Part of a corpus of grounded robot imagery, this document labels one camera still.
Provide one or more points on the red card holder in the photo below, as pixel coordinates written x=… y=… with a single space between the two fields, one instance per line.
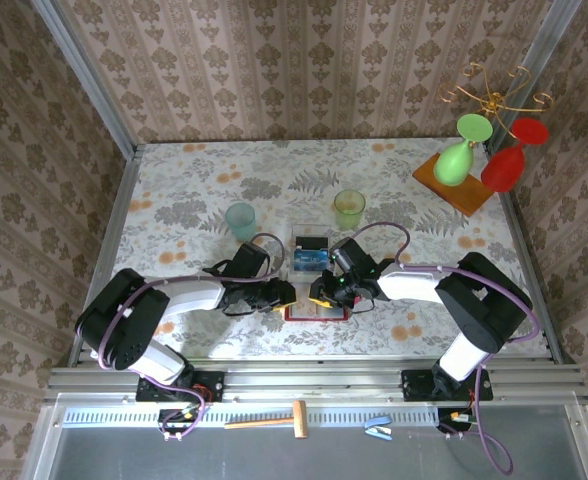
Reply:
x=304 y=315

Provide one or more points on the blue credit card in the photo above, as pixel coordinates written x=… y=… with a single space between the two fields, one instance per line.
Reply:
x=310 y=260

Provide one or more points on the black credit card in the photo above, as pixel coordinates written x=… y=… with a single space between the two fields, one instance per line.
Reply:
x=310 y=242

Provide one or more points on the clear plastic box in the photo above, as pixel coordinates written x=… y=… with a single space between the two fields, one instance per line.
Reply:
x=311 y=229

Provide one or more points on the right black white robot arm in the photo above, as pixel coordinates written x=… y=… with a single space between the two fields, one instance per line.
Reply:
x=479 y=310

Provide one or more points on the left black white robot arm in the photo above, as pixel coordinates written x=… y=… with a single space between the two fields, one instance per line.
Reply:
x=124 y=320

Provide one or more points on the green plastic cup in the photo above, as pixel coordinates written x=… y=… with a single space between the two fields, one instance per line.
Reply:
x=349 y=207

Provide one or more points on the teal plastic cup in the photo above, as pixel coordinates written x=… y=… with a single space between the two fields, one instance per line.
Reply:
x=240 y=217

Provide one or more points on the wooden mallet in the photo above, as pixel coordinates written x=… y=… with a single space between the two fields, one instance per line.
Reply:
x=300 y=420

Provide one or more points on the black power connector block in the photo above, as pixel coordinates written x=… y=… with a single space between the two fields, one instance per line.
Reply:
x=449 y=426
x=174 y=419

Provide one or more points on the blue stapler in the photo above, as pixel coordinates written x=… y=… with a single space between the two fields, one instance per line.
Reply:
x=376 y=431

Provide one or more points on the wooden base board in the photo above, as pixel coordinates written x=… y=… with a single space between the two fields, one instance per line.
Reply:
x=469 y=196

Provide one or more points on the green plastic wine glass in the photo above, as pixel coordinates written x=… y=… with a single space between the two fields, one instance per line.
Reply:
x=454 y=165

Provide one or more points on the red plastic wine glass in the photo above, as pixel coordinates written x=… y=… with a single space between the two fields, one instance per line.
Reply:
x=504 y=170

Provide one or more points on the aluminium frame rail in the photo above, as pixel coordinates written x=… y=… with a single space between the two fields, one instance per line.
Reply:
x=314 y=380

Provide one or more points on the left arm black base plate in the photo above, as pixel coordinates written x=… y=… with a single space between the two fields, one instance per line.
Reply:
x=209 y=382

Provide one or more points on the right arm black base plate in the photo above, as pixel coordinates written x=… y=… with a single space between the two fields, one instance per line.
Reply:
x=416 y=385

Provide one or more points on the aluminium side rail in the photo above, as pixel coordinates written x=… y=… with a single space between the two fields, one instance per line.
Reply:
x=524 y=230
x=110 y=235

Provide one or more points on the aluminium corner post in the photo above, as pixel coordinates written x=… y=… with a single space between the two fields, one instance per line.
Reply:
x=90 y=75
x=549 y=35

